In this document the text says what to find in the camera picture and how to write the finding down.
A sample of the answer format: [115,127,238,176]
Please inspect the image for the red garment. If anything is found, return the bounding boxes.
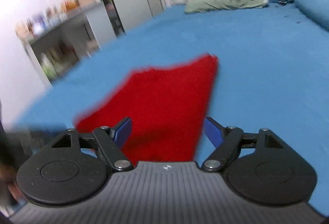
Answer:
[74,54,219,164]

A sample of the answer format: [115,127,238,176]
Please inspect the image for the blue bed sheet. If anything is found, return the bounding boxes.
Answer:
[17,4,328,215]

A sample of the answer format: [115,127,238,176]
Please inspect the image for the white desk shelf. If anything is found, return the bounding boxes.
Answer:
[22,2,116,87]

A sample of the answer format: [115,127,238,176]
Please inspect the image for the green pillow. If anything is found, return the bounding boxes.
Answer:
[185,0,268,14]

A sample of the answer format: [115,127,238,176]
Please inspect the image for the blue rolled duvet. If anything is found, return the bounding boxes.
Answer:
[294,0,329,31]

